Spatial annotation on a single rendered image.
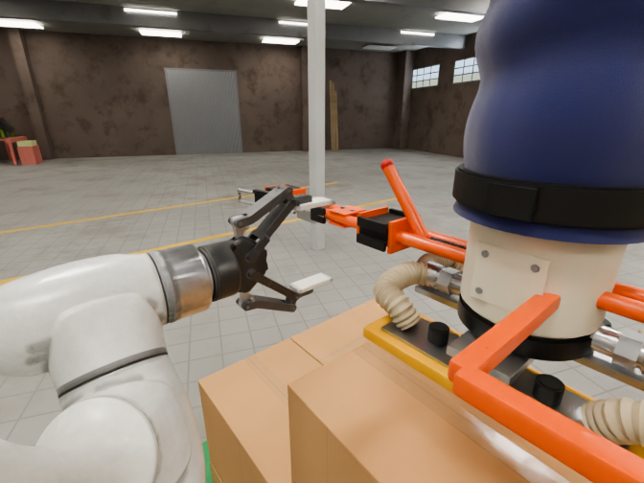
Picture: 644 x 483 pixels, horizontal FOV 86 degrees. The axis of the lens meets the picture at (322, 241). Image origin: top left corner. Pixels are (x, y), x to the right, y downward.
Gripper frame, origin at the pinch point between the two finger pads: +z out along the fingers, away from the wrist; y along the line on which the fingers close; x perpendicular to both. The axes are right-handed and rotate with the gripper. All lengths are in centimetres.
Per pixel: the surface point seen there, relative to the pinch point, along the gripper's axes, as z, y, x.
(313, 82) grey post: 193, -50, -244
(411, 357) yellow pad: -0.1, 11.6, 19.2
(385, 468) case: -3.7, 29.5, 19.2
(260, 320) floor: 72, 123, -159
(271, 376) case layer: 17, 69, -49
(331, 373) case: 3.3, 29.4, -1.1
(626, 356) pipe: 12.1, 5.9, 38.6
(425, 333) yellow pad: 5.0, 10.8, 17.8
